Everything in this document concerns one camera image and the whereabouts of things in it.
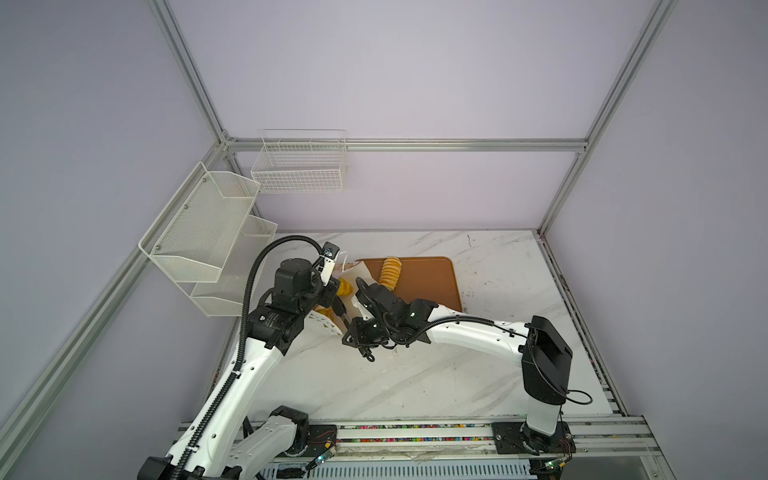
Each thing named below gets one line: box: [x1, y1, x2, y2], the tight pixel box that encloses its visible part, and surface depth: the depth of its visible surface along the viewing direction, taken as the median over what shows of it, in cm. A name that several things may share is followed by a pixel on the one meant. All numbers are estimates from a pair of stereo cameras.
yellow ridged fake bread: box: [379, 256, 402, 291], surface depth 106 cm
